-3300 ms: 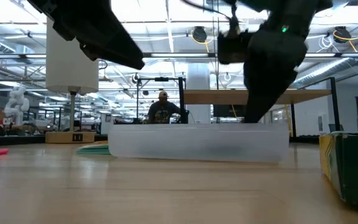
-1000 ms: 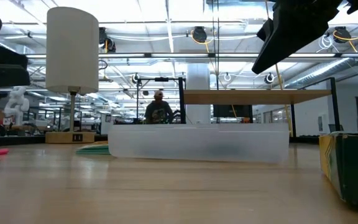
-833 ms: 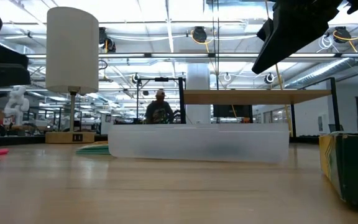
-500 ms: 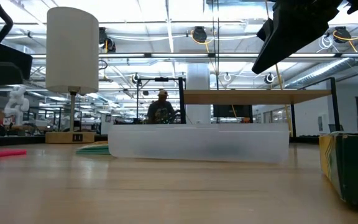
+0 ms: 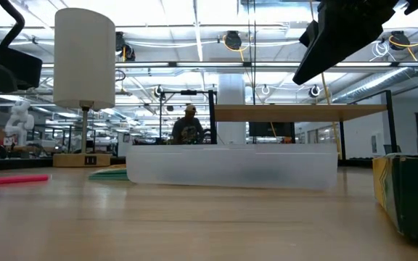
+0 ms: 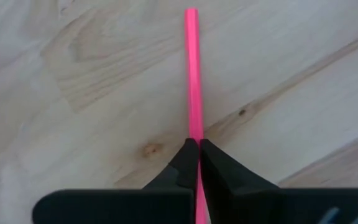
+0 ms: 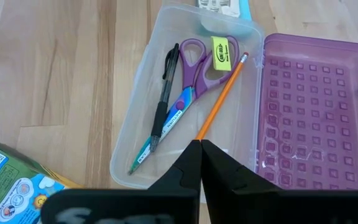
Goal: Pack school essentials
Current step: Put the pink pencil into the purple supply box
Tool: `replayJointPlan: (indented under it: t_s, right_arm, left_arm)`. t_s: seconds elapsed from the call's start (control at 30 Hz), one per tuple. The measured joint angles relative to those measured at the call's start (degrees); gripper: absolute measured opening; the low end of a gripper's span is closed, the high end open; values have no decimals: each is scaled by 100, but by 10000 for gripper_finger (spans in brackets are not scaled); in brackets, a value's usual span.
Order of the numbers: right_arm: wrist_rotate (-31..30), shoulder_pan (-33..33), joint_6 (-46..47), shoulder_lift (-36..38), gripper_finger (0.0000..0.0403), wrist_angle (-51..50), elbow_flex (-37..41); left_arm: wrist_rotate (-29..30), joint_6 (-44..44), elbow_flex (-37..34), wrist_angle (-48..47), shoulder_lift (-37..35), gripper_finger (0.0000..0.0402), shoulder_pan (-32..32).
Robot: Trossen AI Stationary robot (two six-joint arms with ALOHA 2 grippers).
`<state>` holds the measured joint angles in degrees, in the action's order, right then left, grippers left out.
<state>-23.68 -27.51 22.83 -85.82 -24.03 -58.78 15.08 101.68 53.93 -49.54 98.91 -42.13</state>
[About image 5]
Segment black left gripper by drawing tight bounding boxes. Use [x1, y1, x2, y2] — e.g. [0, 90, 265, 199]
[0, 38, 44, 123]

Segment white cable coil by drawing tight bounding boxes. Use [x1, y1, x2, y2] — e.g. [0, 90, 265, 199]
[371, 40, 390, 61]

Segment black monitor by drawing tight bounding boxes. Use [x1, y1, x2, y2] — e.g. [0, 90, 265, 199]
[248, 122, 296, 138]

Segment wooden shelf riser black legs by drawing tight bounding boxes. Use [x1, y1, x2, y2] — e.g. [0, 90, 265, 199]
[208, 89, 398, 160]

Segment yellow hanging cable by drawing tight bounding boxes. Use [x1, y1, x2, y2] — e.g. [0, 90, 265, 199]
[319, 72, 341, 160]

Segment pink pen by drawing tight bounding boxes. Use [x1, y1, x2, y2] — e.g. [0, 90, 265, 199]
[0, 174, 49, 187]

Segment white shade wooden base lamp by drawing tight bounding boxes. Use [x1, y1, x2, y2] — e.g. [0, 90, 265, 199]
[52, 7, 116, 168]

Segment clear pencil case purple lid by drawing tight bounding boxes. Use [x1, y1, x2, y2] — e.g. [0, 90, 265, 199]
[126, 143, 340, 192]

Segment black metal rig frame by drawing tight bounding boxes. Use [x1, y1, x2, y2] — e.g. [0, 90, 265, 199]
[157, 89, 217, 146]

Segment green yellow crayon box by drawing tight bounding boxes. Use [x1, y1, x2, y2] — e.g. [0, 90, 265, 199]
[372, 154, 418, 244]

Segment black hanging cable with coil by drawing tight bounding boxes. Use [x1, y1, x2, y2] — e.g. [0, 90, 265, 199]
[247, 0, 258, 107]

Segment person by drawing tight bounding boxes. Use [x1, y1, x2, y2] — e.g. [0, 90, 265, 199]
[171, 104, 210, 145]

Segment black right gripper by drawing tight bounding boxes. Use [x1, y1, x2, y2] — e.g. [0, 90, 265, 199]
[292, 0, 418, 86]

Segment teal sticky notes pad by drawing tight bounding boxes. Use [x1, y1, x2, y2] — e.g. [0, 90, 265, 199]
[88, 165, 129, 181]

